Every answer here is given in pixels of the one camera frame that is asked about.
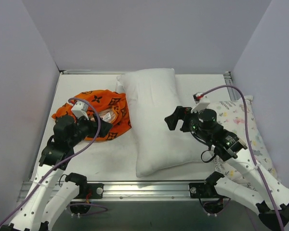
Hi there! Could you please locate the orange black-patterned pillowcase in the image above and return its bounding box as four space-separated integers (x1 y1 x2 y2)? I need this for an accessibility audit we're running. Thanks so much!
52 90 131 142

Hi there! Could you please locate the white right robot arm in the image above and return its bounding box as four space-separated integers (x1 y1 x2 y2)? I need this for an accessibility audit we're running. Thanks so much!
164 106 289 231

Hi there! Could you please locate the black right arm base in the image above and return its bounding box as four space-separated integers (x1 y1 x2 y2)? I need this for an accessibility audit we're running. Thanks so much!
188 182 221 199

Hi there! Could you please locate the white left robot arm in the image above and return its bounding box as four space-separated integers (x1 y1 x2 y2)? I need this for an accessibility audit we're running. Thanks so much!
0 115 113 231

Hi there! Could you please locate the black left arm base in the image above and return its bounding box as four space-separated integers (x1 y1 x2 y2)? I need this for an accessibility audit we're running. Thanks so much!
75 183 104 200

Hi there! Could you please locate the white floral pillow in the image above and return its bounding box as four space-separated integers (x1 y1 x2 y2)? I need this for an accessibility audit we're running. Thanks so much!
208 95 278 190

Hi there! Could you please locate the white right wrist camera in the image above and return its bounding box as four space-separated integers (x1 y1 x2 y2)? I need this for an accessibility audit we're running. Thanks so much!
191 92 210 113

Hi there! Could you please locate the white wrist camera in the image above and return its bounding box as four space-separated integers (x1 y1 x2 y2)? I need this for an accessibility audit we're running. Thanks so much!
191 92 210 113
71 101 89 120

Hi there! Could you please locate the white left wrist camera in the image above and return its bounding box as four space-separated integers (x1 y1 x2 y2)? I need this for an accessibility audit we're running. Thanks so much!
71 101 89 120

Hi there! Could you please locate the aluminium back rail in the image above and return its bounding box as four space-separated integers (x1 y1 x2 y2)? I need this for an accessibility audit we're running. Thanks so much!
59 69 232 76

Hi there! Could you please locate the aluminium rail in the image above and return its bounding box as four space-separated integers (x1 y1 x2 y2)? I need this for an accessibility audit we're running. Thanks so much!
59 69 232 76
70 180 223 202

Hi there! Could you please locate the aluminium front rail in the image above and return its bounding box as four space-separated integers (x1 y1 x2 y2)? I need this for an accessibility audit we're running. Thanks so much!
70 180 223 202

